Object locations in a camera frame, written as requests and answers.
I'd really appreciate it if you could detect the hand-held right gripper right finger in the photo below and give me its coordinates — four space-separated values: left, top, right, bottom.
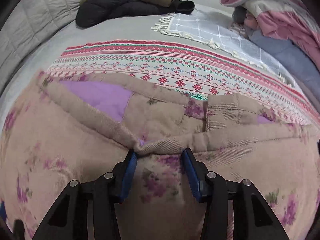
180 148 291 240

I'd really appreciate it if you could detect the blue folded quilt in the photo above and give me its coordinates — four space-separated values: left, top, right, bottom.
246 34 320 98

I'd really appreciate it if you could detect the red green patterned blanket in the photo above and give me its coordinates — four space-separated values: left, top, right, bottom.
46 39 313 126

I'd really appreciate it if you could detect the olive and black padded jacket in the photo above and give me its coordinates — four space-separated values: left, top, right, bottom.
76 0 195 28

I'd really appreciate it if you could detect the grey quilted headboard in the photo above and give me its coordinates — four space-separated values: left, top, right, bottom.
0 0 118 92

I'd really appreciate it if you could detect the pink folded quilt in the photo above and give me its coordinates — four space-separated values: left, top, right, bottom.
220 0 320 68

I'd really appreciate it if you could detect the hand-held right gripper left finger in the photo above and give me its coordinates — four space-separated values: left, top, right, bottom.
32 149 138 240

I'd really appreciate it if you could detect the grey checked fringed throw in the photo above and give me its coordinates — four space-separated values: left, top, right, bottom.
150 12 296 86

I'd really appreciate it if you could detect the grey bed sheet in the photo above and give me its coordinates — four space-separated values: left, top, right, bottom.
0 1 250 110

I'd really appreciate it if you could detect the pink floral padded jacket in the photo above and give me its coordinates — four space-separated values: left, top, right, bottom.
0 70 320 240

